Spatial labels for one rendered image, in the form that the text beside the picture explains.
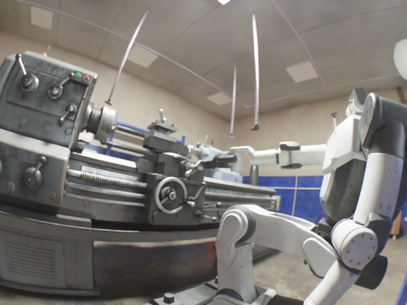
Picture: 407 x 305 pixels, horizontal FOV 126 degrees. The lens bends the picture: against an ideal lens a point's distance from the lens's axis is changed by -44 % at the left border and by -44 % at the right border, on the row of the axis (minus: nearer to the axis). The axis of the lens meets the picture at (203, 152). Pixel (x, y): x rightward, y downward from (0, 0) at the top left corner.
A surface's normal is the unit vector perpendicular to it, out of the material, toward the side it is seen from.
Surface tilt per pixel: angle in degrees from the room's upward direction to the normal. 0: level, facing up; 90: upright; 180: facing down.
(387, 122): 87
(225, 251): 114
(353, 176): 104
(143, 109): 90
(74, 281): 90
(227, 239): 90
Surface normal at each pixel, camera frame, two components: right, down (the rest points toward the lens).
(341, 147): -0.89, -0.37
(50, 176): 0.66, -0.07
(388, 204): -0.47, -0.18
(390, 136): -0.71, -0.24
